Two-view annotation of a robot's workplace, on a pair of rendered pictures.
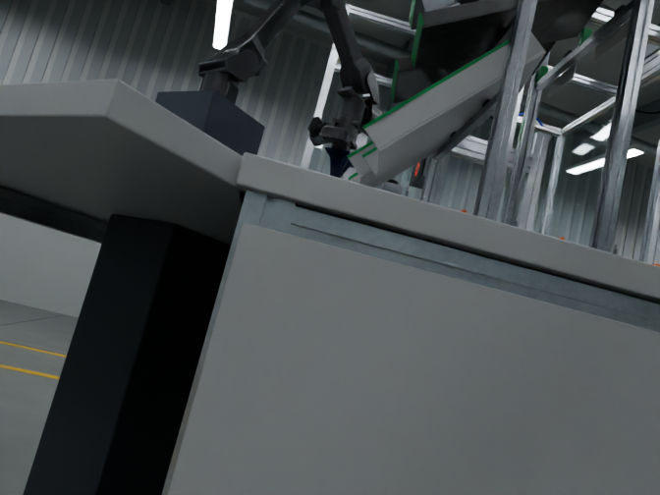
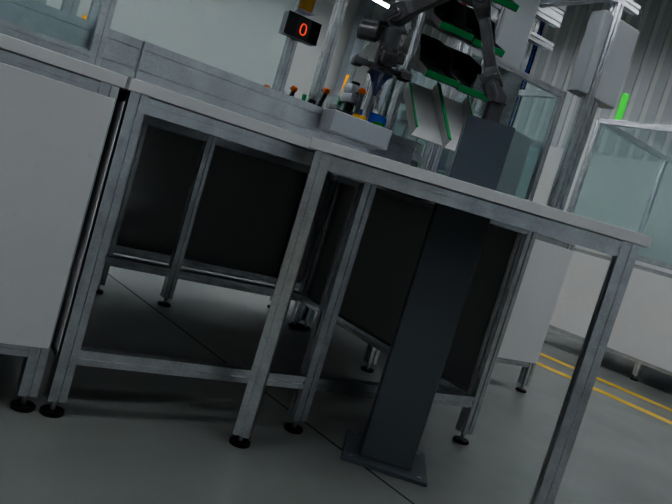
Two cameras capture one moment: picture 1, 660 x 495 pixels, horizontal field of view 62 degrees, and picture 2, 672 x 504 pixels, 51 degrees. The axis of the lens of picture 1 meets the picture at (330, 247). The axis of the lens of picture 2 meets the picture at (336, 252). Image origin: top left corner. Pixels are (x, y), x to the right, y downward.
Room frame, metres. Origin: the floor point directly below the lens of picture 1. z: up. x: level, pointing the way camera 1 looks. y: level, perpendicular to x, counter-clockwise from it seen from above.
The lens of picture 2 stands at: (2.23, 1.96, 0.74)
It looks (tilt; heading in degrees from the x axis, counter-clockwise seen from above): 5 degrees down; 242
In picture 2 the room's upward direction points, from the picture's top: 17 degrees clockwise
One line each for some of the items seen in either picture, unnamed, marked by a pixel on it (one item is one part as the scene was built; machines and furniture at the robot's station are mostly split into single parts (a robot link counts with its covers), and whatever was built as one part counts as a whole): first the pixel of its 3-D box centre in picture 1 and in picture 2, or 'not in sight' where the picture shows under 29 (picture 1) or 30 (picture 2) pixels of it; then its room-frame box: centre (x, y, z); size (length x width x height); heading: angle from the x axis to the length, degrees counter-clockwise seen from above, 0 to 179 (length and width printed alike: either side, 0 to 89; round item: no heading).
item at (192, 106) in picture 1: (197, 161); (478, 156); (0.96, 0.27, 0.96); 0.14 x 0.14 x 0.20; 58
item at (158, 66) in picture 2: not in sight; (289, 113); (1.50, 0.07, 0.91); 0.89 x 0.06 x 0.11; 5
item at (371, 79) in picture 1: (363, 105); (380, 24); (1.26, 0.00, 1.27); 0.12 x 0.08 x 0.11; 139
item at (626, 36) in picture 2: not in sight; (581, 127); (-0.43, -0.82, 1.42); 0.30 x 0.09 x 1.13; 5
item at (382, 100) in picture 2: not in sight; (383, 74); (0.71, -0.95, 1.32); 0.14 x 0.14 x 0.38
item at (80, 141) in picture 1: (199, 226); (465, 194); (0.93, 0.22, 0.84); 0.90 x 0.70 x 0.03; 148
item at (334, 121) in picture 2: not in sight; (355, 129); (1.30, 0.12, 0.93); 0.21 x 0.07 x 0.06; 5
